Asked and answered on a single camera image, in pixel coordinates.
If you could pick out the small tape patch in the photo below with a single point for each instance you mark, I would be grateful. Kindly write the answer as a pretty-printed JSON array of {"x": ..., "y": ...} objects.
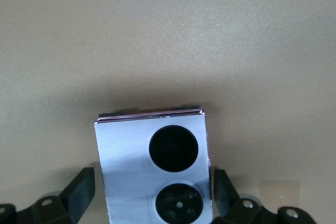
[{"x": 279, "y": 192}]

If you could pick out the white phone two lenses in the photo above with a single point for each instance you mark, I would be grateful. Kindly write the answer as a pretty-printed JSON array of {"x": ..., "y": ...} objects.
[{"x": 126, "y": 155}]

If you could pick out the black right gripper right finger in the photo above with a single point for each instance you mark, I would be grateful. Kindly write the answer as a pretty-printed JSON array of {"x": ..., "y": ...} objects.
[{"x": 223, "y": 195}]

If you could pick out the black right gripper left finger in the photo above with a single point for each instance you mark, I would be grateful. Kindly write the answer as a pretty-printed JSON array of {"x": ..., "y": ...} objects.
[{"x": 78, "y": 190}]

